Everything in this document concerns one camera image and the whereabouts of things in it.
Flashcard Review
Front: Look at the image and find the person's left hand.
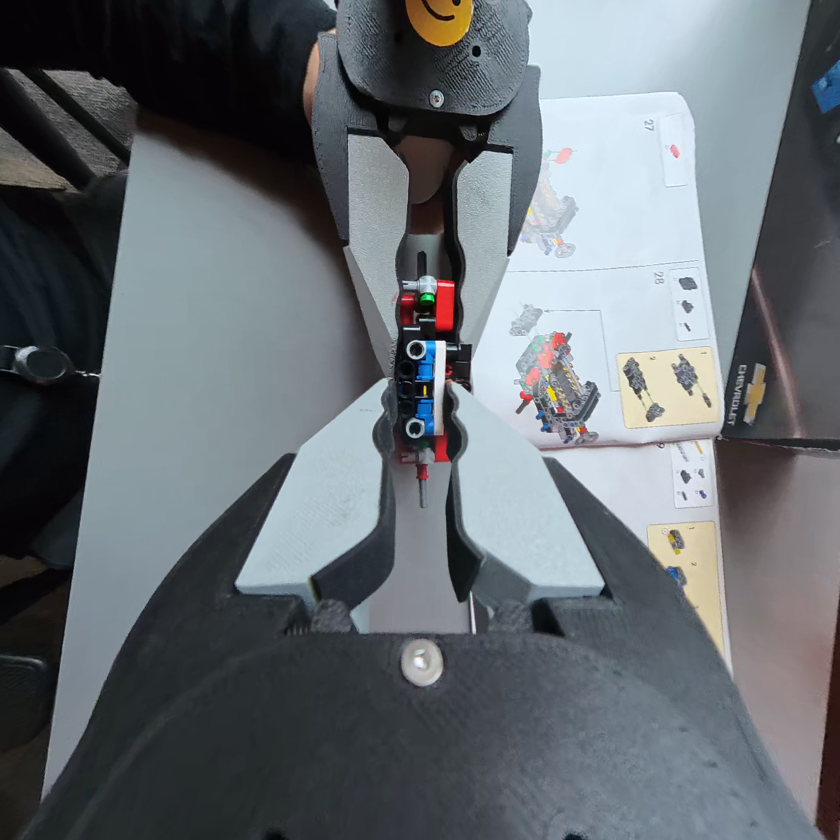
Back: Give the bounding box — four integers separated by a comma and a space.
303, 34, 471, 228

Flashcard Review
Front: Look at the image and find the person's left forearm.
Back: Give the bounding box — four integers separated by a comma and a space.
0, 0, 337, 158

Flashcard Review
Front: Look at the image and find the person's dark clothed torso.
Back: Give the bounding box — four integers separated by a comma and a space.
0, 169, 135, 559

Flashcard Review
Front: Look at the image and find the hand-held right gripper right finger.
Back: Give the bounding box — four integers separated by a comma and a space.
445, 386, 607, 613

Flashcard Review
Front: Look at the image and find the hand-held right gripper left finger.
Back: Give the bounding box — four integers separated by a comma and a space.
234, 379, 401, 611

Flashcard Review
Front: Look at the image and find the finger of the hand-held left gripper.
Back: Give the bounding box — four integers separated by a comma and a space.
344, 133, 414, 383
450, 151, 514, 347

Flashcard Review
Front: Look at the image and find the lego instruction booklet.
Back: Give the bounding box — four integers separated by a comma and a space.
469, 92, 732, 664

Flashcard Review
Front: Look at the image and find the multicoloured lego car assembly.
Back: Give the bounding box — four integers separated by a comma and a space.
392, 249, 475, 510

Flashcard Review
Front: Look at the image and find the black badge reel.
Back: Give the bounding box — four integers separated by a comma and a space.
0, 344, 102, 388

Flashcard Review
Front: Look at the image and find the dark lego set box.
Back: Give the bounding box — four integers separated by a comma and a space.
718, 0, 840, 457

